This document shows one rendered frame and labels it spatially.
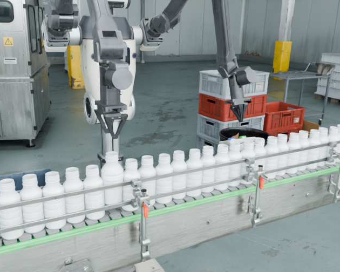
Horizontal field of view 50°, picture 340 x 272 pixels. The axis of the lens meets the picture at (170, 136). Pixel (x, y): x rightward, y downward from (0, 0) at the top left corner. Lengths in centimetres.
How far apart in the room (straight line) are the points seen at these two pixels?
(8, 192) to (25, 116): 376
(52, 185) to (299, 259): 212
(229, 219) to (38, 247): 68
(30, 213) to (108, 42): 51
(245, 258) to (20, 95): 323
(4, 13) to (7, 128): 134
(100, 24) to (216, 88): 262
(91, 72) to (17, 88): 313
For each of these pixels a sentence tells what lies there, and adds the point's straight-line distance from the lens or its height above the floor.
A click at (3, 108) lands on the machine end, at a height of 52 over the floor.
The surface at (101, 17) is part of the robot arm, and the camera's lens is 106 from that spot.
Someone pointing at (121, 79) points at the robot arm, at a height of 144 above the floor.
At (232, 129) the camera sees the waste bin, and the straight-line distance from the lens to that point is 349.
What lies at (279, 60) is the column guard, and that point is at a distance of 1123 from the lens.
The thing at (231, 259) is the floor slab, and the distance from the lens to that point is 273.
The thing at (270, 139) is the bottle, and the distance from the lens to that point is 145.
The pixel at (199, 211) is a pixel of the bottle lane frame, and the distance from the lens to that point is 130.
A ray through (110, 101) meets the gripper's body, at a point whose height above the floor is 137.
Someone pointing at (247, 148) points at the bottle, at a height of 114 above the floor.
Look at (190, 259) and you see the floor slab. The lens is 269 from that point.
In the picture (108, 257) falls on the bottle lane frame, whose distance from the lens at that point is 121.
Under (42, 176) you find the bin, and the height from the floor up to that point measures 92.
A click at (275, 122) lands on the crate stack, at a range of 419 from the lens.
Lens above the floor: 159
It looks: 18 degrees down
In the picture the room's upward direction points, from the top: 2 degrees clockwise
